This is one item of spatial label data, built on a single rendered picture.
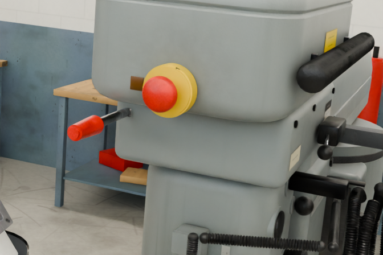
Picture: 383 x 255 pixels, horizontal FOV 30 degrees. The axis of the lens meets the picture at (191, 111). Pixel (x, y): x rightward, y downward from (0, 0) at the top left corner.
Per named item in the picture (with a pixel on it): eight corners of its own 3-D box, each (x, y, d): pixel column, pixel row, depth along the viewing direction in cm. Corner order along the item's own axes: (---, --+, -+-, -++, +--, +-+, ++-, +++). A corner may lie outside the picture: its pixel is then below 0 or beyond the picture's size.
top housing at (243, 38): (282, 133, 78) (299, -16, 74) (70, 97, 86) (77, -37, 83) (347, 76, 121) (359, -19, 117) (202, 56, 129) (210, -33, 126)
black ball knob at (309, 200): (310, 219, 108) (313, 201, 107) (290, 216, 109) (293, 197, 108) (314, 213, 110) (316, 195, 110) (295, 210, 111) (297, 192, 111)
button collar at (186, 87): (189, 122, 79) (194, 68, 78) (139, 113, 81) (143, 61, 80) (195, 118, 81) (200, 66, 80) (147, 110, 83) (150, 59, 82)
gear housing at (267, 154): (284, 194, 89) (294, 116, 87) (109, 159, 97) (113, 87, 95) (330, 138, 120) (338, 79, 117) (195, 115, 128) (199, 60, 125)
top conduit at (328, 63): (325, 95, 78) (329, 64, 78) (288, 90, 80) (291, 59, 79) (373, 53, 120) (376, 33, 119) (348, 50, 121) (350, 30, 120)
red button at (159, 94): (171, 116, 76) (174, 80, 76) (137, 111, 78) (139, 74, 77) (182, 111, 80) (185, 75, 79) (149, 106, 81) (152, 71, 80)
